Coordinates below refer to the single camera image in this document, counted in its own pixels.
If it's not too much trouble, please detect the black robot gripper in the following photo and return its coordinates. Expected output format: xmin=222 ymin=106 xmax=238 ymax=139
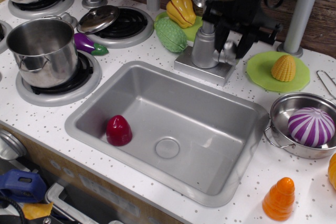
xmin=203 ymin=0 xmax=283 ymax=59

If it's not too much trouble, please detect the silver faucet lever handle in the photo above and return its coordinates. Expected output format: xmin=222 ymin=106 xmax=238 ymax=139
xmin=223 ymin=40 xmax=237 ymax=66

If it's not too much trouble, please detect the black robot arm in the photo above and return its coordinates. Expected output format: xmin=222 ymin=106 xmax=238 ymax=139
xmin=203 ymin=0 xmax=284 ymax=59

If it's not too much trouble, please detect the green plate with corn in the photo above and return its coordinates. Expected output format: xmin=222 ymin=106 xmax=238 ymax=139
xmin=246 ymin=51 xmax=310 ymax=93

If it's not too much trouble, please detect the silver toy faucet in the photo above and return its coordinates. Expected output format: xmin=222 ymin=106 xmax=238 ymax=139
xmin=146 ymin=0 xmax=235 ymax=86

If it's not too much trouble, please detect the green plate behind faucet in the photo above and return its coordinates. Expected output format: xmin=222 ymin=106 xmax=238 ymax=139
xmin=155 ymin=12 xmax=203 ymax=42

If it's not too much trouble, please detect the yellow toy bell pepper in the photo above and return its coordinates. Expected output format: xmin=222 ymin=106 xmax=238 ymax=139
xmin=166 ymin=0 xmax=196 ymax=28

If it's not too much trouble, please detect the yellow toy corn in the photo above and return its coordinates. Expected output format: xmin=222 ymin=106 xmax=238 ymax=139
xmin=271 ymin=55 xmax=296 ymax=82

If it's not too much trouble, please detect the green toy bumpy gourd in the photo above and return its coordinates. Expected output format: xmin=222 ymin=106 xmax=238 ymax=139
xmin=154 ymin=18 xmax=187 ymax=53

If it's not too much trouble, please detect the middle stove burner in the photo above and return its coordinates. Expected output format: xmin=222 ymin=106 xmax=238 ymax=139
xmin=88 ymin=6 xmax=154 ymax=49

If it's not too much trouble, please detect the stove burner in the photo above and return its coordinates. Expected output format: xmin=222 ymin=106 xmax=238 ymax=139
xmin=16 ymin=51 xmax=102 ymax=107
xmin=88 ymin=6 xmax=154 ymax=49
xmin=8 ymin=0 xmax=74 ymax=19

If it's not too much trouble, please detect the grey toy sink basin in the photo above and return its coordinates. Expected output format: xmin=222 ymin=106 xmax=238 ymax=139
xmin=65 ymin=61 xmax=269 ymax=207

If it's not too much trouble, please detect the purple striped toy onion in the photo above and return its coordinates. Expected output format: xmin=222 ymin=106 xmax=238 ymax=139
xmin=287 ymin=107 xmax=335 ymax=147

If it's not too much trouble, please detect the steel pot lid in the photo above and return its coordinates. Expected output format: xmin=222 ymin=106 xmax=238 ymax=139
xmin=77 ymin=5 xmax=120 ymax=34

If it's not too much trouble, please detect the grey stove knob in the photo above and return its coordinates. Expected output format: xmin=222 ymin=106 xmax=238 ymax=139
xmin=82 ymin=0 xmax=108 ymax=9

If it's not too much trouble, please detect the purple toy eggplant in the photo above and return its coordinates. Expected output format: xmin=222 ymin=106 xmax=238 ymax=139
xmin=74 ymin=33 xmax=109 ymax=56

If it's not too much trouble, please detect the red toy pepper half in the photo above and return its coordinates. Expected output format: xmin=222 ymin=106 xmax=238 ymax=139
xmin=106 ymin=115 xmax=132 ymax=146

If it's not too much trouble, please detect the front left stove burner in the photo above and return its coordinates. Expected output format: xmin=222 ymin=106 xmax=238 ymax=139
xmin=16 ymin=51 xmax=102 ymax=107

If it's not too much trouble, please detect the orange toy at edge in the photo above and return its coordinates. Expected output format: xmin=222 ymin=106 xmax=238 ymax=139
xmin=328 ymin=154 xmax=336 ymax=189

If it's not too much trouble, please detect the orange toy carrot piece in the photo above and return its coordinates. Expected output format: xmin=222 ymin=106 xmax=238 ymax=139
xmin=262 ymin=177 xmax=295 ymax=221

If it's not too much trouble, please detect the back left stove burner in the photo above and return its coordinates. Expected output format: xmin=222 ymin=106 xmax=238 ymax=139
xmin=8 ymin=0 xmax=74 ymax=19

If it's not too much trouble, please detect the large steel pot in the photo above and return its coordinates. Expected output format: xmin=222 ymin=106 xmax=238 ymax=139
xmin=6 ymin=18 xmax=78 ymax=88

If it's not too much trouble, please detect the silver oven knob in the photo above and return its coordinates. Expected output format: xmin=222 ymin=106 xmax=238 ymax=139
xmin=1 ymin=129 xmax=27 ymax=161

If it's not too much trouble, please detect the blue clamp tool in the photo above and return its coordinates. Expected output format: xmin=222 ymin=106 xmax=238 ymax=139
xmin=1 ymin=169 xmax=47 ymax=203

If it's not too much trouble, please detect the yellow cloth scrap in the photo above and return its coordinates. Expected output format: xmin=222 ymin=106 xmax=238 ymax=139
xmin=22 ymin=202 xmax=54 ymax=220

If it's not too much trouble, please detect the grey vertical post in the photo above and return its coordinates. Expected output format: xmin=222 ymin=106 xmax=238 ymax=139
xmin=277 ymin=0 xmax=315 ymax=58

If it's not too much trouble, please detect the steel pan with handles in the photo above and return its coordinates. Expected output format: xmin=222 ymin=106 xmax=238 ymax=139
xmin=264 ymin=92 xmax=335 ymax=159

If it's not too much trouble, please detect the wire whisk handle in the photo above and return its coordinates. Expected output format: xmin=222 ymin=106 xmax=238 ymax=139
xmin=316 ymin=70 xmax=335 ymax=100

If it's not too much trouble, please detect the black cable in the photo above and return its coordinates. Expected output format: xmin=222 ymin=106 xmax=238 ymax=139
xmin=0 ymin=195 xmax=28 ymax=224

